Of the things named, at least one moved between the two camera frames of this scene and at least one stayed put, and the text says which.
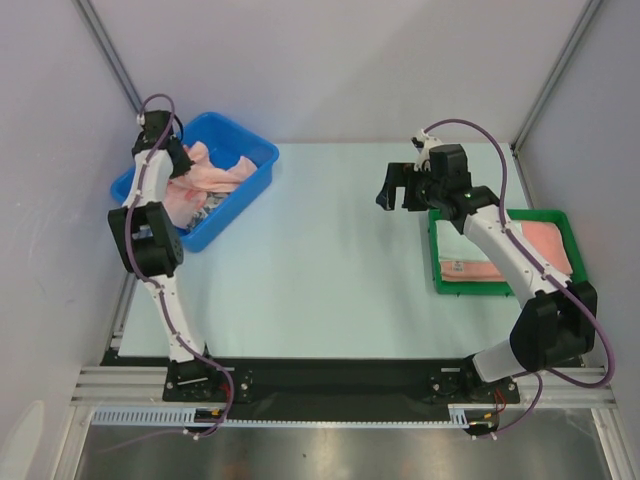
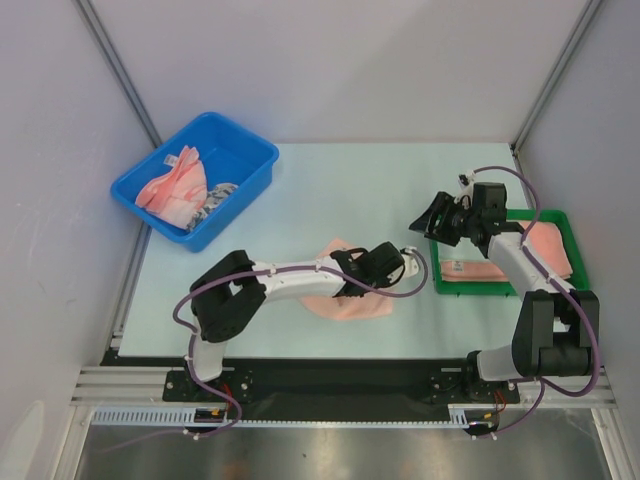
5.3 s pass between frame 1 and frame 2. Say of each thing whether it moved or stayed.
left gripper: moved
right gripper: moved
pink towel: stayed
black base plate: stayed
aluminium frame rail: stayed
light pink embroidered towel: moved
